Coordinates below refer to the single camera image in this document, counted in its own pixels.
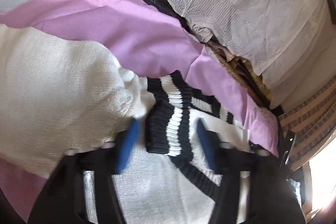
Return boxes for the white knit sweater black stripes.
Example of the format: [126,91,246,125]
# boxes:
[0,23,251,224]

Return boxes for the pink purple bed sheet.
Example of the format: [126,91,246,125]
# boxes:
[1,0,278,223]

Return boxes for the brown plaid cloth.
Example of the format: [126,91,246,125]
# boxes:
[279,77,335,170]

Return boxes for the dark clothes under lace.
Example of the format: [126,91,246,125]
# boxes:
[143,0,194,35]

